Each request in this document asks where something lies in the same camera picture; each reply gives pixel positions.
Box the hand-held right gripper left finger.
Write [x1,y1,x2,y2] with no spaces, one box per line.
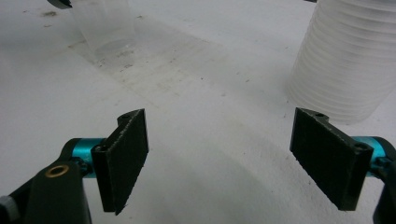
[71,107,149,217]

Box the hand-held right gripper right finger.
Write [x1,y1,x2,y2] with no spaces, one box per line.
[290,106,379,212]

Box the single clear plastic cup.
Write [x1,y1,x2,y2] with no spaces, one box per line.
[70,0,137,62]

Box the stack of clear plastic cups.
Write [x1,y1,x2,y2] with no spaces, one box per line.
[284,0,396,126]

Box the white foam mat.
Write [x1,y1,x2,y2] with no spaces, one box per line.
[0,0,396,224]

